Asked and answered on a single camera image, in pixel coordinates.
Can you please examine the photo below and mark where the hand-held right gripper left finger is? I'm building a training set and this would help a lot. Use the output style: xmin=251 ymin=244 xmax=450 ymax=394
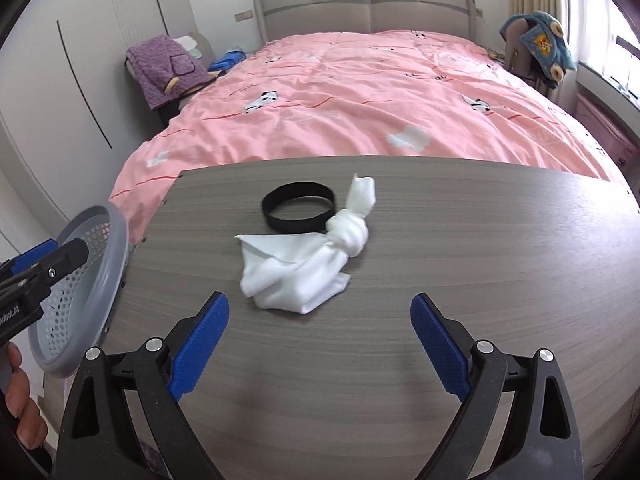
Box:
xmin=56 ymin=291 xmax=231 ymax=480

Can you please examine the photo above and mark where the person's left hand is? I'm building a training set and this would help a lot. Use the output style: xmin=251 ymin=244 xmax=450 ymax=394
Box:
xmin=0 ymin=342 xmax=49 ymax=451

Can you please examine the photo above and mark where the grey upholstered headboard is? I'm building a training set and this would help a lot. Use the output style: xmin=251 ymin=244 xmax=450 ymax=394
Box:
xmin=252 ymin=0 xmax=476 ymax=53

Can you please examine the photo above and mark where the blue fleece jacket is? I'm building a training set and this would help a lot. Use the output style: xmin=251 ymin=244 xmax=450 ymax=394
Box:
xmin=500 ymin=11 xmax=578 ymax=91

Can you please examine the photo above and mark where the blue cloth bundle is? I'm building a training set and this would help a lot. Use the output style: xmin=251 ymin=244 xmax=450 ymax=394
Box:
xmin=207 ymin=47 xmax=247 ymax=73

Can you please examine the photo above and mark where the white tissue pack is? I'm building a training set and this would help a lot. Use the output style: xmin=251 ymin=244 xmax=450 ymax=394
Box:
xmin=175 ymin=35 xmax=203 ymax=58

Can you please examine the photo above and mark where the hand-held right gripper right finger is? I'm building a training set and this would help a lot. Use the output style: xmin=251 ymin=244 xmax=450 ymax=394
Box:
xmin=410 ymin=293 xmax=586 ymax=480

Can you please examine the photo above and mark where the black elastic band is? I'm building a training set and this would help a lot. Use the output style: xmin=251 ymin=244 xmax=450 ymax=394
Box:
xmin=261 ymin=183 xmax=335 ymax=234

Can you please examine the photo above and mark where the white knotted cloth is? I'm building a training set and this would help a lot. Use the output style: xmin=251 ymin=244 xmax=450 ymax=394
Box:
xmin=234 ymin=173 xmax=377 ymax=317

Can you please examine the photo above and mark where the grey perforated plastic basket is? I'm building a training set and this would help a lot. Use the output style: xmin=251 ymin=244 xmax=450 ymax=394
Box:
xmin=27 ymin=204 xmax=132 ymax=378

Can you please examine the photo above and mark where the brown chair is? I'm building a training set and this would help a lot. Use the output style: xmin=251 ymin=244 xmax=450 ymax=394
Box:
xmin=502 ymin=17 xmax=561 ymax=96

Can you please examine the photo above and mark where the pink bed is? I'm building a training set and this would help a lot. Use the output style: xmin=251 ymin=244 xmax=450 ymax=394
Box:
xmin=107 ymin=29 xmax=626 ymax=233

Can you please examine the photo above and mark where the white wardrobe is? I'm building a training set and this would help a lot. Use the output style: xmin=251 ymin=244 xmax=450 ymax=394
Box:
xmin=0 ymin=0 xmax=211 ymax=241

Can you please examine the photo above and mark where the purple fuzzy garment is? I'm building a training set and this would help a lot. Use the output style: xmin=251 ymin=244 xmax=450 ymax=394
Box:
xmin=125 ymin=35 xmax=216 ymax=111

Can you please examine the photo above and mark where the pink storage box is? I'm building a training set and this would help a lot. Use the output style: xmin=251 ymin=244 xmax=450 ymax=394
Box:
xmin=575 ymin=92 xmax=640 ymax=171

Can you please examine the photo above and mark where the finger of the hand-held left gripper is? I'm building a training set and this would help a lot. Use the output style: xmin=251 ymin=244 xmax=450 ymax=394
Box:
xmin=0 ymin=238 xmax=91 ymax=295
xmin=0 ymin=240 xmax=60 ymax=281

